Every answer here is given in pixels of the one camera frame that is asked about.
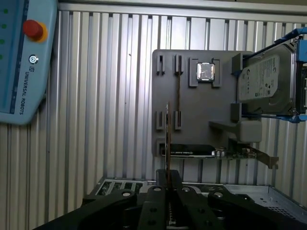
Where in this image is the green graphics card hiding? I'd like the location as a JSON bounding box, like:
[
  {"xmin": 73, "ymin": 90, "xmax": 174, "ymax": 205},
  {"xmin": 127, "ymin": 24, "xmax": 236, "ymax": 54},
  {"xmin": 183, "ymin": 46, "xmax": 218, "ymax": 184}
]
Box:
[{"xmin": 160, "ymin": 143, "xmax": 279, "ymax": 170}]

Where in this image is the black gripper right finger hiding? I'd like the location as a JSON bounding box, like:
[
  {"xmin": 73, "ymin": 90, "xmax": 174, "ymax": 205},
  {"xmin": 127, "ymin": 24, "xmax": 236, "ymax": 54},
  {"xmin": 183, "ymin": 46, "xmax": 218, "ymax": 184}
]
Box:
[{"xmin": 170, "ymin": 170, "xmax": 300, "ymax": 230}]

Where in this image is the grey parts rack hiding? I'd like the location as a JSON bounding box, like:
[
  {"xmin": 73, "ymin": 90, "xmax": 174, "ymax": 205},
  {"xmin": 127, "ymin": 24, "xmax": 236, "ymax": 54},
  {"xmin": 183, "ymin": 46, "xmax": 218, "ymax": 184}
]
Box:
[{"xmin": 151, "ymin": 49, "xmax": 263, "ymax": 159}]

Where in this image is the pale blue teach pendant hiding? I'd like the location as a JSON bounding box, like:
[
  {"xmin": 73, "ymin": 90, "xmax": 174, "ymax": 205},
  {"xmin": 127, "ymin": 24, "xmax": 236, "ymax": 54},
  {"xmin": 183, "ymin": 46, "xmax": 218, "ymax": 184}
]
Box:
[{"xmin": 0, "ymin": 0, "xmax": 59, "ymax": 126}]

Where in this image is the hard disk in blue carrier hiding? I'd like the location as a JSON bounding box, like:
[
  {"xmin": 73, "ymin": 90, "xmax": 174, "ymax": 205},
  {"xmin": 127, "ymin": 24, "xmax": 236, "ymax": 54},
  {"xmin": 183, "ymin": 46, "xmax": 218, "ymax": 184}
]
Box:
[{"xmin": 236, "ymin": 28, "xmax": 307, "ymax": 123}]

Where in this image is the black PC case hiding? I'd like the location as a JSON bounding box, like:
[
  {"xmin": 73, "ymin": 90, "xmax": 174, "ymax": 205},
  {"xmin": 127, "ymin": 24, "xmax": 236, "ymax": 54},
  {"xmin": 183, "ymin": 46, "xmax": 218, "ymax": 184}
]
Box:
[{"xmin": 85, "ymin": 176, "xmax": 307, "ymax": 223}]

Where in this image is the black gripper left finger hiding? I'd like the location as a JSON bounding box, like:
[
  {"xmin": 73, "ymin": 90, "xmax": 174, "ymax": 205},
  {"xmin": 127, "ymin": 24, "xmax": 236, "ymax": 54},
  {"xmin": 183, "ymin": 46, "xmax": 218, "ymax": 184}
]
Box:
[{"xmin": 35, "ymin": 169, "xmax": 168, "ymax": 230}]

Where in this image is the silver CPU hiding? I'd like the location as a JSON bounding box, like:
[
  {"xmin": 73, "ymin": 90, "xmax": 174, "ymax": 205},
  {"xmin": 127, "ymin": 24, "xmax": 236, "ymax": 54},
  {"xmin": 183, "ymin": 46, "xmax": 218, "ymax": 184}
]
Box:
[{"xmin": 196, "ymin": 62, "xmax": 218, "ymax": 81}]

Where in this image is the green RAM stick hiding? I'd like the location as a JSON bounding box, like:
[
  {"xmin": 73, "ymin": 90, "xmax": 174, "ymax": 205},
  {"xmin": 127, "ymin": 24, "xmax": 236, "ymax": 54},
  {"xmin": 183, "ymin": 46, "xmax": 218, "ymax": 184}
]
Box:
[{"xmin": 165, "ymin": 102, "xmax": 174, "ymax": 227}]

